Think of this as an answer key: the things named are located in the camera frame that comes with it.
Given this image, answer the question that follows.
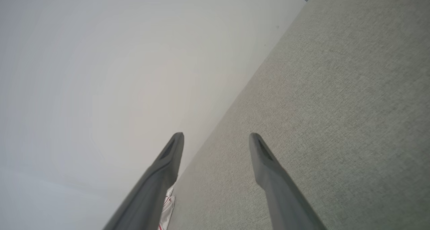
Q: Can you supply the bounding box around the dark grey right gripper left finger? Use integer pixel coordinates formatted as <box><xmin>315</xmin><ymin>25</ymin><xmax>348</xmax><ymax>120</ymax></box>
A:
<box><xmin>102</xmin><ymin>132</ymin><xmax>184</xmax><ymax>230</ymax></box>

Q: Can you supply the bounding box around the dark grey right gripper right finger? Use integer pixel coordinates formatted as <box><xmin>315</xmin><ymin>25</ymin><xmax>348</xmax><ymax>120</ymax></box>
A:
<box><xmin>249</xmin><ymin>133</ymin><xmax>328</xmax><ymax>230</ymax></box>

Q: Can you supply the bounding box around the red and white basketball jersey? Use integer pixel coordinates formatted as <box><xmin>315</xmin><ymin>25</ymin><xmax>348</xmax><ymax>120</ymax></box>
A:
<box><xmin>158</xmin><ymin>184</ymin><xmax>176</xmax><ymax>230</ymax></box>

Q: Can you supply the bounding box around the grey fabric sofa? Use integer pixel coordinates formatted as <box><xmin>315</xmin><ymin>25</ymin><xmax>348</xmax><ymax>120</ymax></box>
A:
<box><xmin>166</xmin><ymin>0</ymin><xmax>430</xmax><ymax>230</ymax></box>

